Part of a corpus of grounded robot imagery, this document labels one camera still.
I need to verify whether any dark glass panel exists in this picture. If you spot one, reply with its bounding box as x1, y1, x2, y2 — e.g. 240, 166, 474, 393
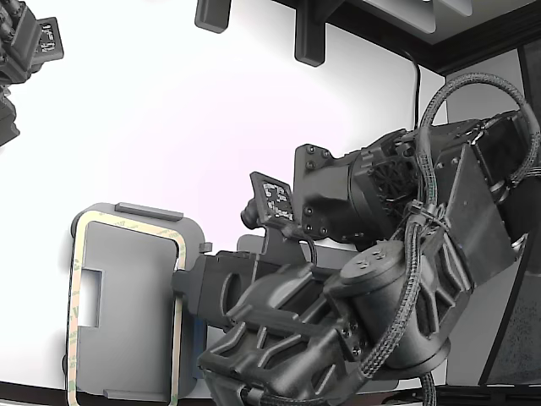
477, 41, 541, 386

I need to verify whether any black mount block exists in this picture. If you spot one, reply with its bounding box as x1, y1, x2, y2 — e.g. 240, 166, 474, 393
294, 0, 327, 68
194, 0, 232, 34

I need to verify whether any grey foam panel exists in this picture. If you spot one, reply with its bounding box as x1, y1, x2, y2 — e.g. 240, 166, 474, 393
358, 0, 477, 35

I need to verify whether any beige rectangular frame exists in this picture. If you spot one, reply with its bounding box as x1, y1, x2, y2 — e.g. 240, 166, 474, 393
65, 209, 188, 406

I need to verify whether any black frame beam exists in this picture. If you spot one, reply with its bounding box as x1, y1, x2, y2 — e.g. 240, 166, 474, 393
270, 0, 541, 78

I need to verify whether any braided black cable loom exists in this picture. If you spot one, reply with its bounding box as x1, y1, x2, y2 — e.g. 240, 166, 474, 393
358, 71, 541, 381

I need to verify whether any grey tray on black legs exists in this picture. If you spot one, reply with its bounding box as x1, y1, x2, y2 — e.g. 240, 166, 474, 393
62, 201, 209, 403

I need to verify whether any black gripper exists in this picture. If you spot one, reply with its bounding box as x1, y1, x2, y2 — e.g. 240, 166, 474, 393
171, 250, 314, 330

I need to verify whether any thin black wall cable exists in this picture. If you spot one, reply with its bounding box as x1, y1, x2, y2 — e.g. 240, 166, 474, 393
401, 48, 424, 128

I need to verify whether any black device with marker tag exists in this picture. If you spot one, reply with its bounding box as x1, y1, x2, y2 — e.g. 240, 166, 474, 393
0, 0, 66, 147

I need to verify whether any black wrist camera with marker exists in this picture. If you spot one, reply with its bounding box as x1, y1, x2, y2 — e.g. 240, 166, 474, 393
238, 171, 308, 242

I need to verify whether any thin black camera cable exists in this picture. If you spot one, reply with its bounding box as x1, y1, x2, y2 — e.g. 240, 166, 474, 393
282, 226, 318, 267

